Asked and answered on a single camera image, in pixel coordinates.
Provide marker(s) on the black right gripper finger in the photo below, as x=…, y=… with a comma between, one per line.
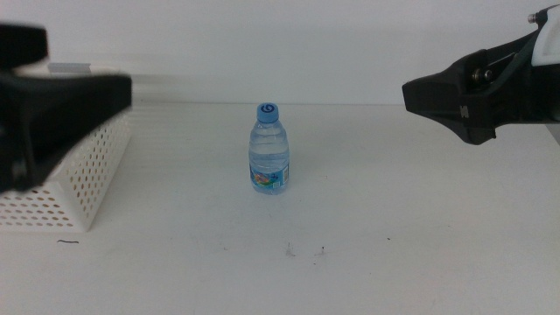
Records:
x=450, y=100

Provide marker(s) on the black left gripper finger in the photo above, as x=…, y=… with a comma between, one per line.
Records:
x=22, y=46
x=57, y=118

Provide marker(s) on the clear water bottle blue cap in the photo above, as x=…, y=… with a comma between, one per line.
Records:
x=269, y=153

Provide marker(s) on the white perforated plastic basket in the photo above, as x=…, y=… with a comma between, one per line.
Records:
x=87, y=175

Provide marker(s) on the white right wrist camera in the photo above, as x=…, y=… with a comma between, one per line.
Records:
x=547, y=44

